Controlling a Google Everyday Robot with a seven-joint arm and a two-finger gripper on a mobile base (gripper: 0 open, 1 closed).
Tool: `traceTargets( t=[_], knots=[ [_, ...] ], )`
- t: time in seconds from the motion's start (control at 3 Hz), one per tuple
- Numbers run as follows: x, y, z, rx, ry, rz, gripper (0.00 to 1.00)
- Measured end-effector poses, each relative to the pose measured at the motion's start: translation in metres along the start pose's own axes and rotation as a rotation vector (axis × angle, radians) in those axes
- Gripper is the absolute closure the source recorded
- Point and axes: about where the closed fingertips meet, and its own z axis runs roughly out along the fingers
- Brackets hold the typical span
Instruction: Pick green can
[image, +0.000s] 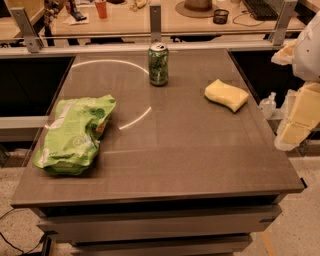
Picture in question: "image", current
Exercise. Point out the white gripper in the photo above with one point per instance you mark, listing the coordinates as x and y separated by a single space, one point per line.
308 55

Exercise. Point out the green soda can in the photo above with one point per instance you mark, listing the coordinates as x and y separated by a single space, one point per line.
158 64

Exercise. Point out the clear sanitizer bottle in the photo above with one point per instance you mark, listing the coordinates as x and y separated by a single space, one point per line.
268 105

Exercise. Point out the yellow sponge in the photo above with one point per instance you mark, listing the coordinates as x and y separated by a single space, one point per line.
227 95

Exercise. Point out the black keyboard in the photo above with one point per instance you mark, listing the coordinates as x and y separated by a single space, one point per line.
261 10

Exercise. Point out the black mesh pen cup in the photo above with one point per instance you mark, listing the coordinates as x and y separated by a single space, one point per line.
220 16

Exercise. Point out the brown hat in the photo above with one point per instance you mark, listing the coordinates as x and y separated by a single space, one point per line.
196 8

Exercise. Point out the grey table drawer base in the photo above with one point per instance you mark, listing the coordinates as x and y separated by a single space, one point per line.
205 227

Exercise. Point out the orange cup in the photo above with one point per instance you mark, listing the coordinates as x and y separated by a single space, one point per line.
101 7

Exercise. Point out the green chip bag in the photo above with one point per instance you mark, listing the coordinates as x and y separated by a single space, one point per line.
72 141

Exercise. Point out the right metal bracket post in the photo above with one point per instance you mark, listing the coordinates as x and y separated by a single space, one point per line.
287 12

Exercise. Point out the metal bracket post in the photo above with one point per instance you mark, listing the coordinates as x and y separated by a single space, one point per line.
287 12
155 22
31 38

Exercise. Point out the middle metal bracket post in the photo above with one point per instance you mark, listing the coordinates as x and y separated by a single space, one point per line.
155 22

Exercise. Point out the left metal bracket post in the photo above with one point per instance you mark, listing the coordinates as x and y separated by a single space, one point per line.
31 38

